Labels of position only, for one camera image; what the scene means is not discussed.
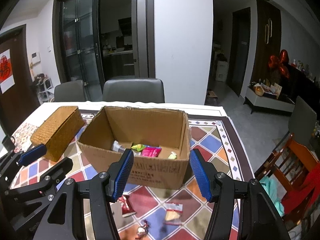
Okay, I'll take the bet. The twisted foil candy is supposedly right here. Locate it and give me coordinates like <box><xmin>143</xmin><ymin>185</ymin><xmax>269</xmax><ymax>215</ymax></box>
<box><xmin>135</xmin><ymin>220</ymin><xmax>149</xmax><ymax>239</ymax></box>

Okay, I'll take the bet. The white shoe rack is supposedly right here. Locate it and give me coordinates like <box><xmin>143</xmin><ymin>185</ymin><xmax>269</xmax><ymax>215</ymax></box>
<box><xmin>33</xmin><ymin>73</ymin><xmax>54</xmax><ymax>104</ymax></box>

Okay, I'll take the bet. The white low cabinet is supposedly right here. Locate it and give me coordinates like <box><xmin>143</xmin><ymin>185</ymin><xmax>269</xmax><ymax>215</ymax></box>
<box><xmin>244</xmin><ymin>87</ymin><xmax>295</xmax><ymax>115</ymax></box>

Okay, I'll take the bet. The dark red snack packet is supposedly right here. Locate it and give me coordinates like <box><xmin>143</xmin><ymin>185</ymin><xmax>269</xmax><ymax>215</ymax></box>
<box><xmin>118</xmin><ymin>194</ymin><xmax>136</xmax><ymax>218</ymax></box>

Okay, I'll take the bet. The teal cloth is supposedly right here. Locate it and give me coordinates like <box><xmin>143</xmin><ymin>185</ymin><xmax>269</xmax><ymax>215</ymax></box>
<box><xmin>260</xmin><ymin>177</ymin><xmax>285</xmax><ymax>217</ymax></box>

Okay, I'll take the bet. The long white snack stick packet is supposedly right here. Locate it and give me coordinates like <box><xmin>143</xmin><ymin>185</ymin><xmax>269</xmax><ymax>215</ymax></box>
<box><xmin>111</xmin><ymin>140</ymin><xmax>125</xmax><ymax>153</ymax></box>

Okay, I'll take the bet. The green candy packet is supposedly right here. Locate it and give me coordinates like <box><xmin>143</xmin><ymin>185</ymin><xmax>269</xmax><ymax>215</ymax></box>
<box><xmin>131</xmin><ymin>144</ymin><xmax>146</xmax><ymax>152</ymax></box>

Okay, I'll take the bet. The pink hawthorn snack packet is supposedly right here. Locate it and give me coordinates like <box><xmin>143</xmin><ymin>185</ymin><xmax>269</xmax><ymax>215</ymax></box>
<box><xmin>141</xmin><ymin>146</ymin><xmax>162</xmax><ymax>158</ymax></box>

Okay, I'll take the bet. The white wall intercom panel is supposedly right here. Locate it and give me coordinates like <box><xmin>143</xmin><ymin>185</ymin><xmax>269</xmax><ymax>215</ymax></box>
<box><xmin>31</xmin><ymin>52</ymin><xmax>41</xmax><ymax>65</ymax></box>

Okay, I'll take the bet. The orange wooden chair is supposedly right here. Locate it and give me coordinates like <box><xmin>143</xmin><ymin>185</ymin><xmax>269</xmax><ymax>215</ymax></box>
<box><xmin>254</xmin><ymin>134</ymin><xmax>319</xmax><ymax>225</ymax></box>

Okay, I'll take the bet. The black mug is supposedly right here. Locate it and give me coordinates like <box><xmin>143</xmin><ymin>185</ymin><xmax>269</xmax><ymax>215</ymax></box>
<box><xmin>2</xmin><ymin>135</ymin><xmax>15</xmax><ymax>152</ymax></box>

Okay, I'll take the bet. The colourful diamond pattern table mat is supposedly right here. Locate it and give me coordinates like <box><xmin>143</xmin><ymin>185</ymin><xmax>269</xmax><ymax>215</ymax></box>
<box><xmin>12</xmin><ymin>110</ymin><xmax>253</xmax><ymax>239</ymax></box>

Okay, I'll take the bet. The grey chair left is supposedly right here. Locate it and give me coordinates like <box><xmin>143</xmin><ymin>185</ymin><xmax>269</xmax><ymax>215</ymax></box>
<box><xmin>54</xmin><ymin>80</ymin><xmax>86</xmax><ymax>102</ymax></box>

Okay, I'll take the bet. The brown cardboard box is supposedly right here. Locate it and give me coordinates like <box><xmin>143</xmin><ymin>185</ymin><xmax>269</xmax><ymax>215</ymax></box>
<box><xmin>78</xmin><ymin>107</ymin><xmax>190</xmax><ymax>190</ymax></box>

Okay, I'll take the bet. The patterned tile placemat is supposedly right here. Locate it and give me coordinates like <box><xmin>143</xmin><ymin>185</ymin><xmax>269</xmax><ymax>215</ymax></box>
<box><xmin>12</xmin><ymin>122</ymin><xmax>38</xmax><ymax>152</ymax></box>

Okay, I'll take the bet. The woven wicker basket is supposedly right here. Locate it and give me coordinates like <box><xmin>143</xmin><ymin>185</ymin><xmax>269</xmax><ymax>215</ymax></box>
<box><xmin>30</xmin><ymin>106</ymin><xmax>85</xmax><ymax>162</ymax></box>

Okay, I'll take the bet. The grey chair right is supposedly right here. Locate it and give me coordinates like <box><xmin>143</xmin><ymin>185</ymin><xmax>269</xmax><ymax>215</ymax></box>
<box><xmin>288</xmin><ymin>96</ymin><xmax>317</xmax><ymax>146</ymax></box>

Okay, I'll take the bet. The grey chair middle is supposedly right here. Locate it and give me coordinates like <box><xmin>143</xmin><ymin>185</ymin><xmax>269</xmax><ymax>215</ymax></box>
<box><xmin>103</xmin><ymin>78</ymin><xmax>165</xmax><ymax>103</ymax></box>

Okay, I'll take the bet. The grey chair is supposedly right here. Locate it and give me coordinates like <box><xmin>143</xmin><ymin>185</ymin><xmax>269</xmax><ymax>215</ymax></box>
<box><xmin>103</xmin><ymin>78</ymin><xmax>165</xmax><ymax>103</ymax></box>
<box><xmin>288</xmin><ymin>96</ymin><xmax>317</xmax><ymax>146</ymax></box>
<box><xmin>54</xmin><ymin>80</ymin><xmax>86</xmax><ymax>102</ymax></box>

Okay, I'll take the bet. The light green candy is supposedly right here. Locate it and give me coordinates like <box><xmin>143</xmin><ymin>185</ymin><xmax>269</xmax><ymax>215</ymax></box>
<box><xmin>168</xmin><ymin>151</ymin><xmax>177</xmax><ymax>160</ymax></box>

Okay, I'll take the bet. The red fu door poster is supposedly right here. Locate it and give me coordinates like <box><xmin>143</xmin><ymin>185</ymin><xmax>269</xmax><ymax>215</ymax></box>
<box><xmin>0</xmin><ymin>49</ymin><xmax>15</xmax><ymax>94</ymax></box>

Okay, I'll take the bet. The red balloon decoration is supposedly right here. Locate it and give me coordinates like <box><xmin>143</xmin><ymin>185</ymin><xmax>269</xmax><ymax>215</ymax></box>
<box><xmin>268</xmin><ymin>49</ymin><xmax>290</xmax><ymax>79</ymax></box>

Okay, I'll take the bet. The clear yellow cake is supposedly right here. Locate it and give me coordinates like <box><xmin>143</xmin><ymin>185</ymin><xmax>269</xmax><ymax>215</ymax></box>
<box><xmin>164</xmin><ymin>203</ymin><xmax>183</xmax><ymax>225</ymax></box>

